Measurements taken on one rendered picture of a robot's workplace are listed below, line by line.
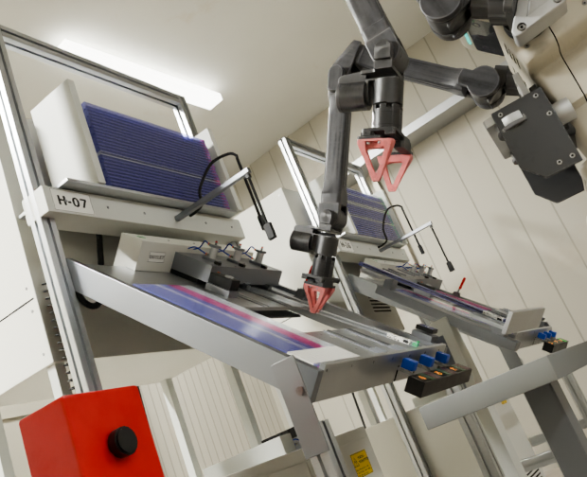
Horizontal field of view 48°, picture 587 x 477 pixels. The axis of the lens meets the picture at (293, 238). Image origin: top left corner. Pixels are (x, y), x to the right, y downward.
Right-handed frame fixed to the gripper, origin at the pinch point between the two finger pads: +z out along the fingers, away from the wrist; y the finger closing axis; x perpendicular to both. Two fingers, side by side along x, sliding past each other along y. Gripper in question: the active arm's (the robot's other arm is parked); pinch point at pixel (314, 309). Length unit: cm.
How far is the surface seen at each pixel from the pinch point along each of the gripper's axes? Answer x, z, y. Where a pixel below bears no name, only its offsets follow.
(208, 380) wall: -204, 99, -241
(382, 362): 29.6, 4.6, 21.8
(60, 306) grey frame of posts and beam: -36, 7, 52
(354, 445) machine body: 13.2, 34.0, -11.3
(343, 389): 28.8, 9.1, 37.1
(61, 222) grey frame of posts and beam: -49, -11, 45
